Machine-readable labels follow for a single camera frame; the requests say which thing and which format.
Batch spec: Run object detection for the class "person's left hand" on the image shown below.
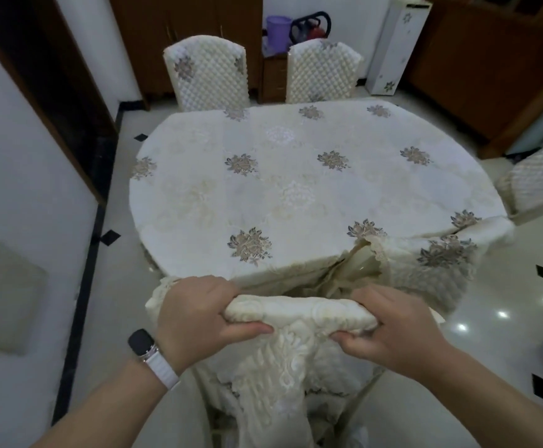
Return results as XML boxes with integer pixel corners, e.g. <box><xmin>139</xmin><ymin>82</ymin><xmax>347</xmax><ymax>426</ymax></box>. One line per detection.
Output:
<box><xmin>152</xmin><ymin>274</ymin><xmax>274</xmax><ymax>376</ymax></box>

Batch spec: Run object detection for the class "person's right hand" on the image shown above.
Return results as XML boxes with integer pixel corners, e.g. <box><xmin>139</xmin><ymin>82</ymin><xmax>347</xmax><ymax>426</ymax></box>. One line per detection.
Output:
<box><xmin>329</xmin><ymin>284</ymin><xmax>454</xmax><ymax>383</ymax></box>

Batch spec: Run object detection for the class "cream quilted cover chair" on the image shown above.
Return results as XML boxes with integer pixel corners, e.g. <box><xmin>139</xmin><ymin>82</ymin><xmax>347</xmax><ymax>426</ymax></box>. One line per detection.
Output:
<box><xmin>495</xmin><ymin>133</ymin><xmax>543</xmax><ymax>225</ymax></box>
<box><xmin>345</xmin><ymin>215</ymin><xmax>516</xmax><ymax>318</ymax></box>
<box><xmin>285</xmin><ymin>39</ymin><xmax>365</xmax><ymax>104</ymax></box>
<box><xmin>145</xmin><ymin>274</ymin><xmax>445</xmax><ymax>448</ymax></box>
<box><xmin>162</xmin><ymin>35</ymin><xmax>249</xmax><ymax>113</ymax></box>

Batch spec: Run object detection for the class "person's left forearm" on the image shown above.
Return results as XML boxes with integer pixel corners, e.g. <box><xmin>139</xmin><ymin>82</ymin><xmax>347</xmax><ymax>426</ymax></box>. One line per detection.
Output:
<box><xmin>30</xmin><ymin>363</ymin><xmax>169</xmax><ymax>448</ymax></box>

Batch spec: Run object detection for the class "person's right forearm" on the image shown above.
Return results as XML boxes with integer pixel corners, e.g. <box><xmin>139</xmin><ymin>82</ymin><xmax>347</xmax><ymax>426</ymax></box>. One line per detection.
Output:
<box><xmin>416</xmin><ymin>345</ymin><xmax>543</xmax><ymax>448</ymax></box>

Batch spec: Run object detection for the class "smartwatch with white band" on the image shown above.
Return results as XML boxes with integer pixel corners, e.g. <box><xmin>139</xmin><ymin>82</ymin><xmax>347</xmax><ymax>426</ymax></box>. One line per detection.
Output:
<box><xmin>128</xmin><ymin>329</ymin><xmax>181</xmax><ymax>391</ymax></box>

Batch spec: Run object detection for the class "black baseboard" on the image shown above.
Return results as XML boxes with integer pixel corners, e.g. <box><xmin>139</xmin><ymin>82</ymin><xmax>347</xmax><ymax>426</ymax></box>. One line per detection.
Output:
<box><xmin>50</xmin><ymin>100</ymin><xmax>151</xmax><ymax>425</ymax></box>

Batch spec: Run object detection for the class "table with cream floral tablecloth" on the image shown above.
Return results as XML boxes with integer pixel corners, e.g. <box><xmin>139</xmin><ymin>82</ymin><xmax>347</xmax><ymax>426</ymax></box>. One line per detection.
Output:
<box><xmin>129</xmin><ymin>100</ymin><xmax>510</xmax><ymax>294</ymax></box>

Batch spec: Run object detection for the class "low brown drawer cabinet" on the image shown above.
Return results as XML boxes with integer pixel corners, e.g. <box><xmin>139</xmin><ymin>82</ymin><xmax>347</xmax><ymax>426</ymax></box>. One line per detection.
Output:
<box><xmin>258</xmin><ymin>53</ymin><xmax>291</xmax><ymax>104</ymax></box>

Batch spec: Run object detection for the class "white standing appliance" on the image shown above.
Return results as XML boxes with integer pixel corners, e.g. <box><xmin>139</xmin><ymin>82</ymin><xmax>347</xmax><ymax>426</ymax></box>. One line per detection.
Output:
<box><xmin>363</xmin><ymin>0</ymin><xmax>429</xmax><ymax>96</ymax></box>

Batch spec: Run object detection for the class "purple plastic basket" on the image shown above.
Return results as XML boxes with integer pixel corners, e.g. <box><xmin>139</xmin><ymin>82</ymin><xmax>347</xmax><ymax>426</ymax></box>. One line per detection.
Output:
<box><xmin>265</xmin><ymin>15</ymin><xmax>293</xmax><ymax>55</ymax></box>

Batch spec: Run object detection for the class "tall brown wooden cabinet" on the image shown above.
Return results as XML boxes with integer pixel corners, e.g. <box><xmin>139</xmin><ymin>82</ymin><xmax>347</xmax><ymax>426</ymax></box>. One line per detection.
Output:
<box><xmin>108</xmin><ymin>0</ymin><xmax>264</xmax><ymax>110</ymax></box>

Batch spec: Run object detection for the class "red black vacuum cleaner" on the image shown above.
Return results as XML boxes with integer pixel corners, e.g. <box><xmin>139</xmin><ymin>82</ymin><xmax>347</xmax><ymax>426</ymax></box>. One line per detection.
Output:
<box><xmin>289</xmin><ymin>11</ymin><xmax>333</xmax><ymax>45</ymax></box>

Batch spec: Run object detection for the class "beige wall panel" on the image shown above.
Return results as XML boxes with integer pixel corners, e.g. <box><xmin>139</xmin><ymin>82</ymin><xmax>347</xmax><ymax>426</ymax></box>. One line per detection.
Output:
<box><xmin>0</xmin><ymin>240</ymin><xmax>49</xmax><ymax>355</ymax></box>

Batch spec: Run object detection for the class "brown wooden door frame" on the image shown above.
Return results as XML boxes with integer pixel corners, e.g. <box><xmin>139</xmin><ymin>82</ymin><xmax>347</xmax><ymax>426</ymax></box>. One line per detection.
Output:
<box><xmin>0</xmin><ymin>0</ymin><xmax>119</xmax><ymax>206</ymax></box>

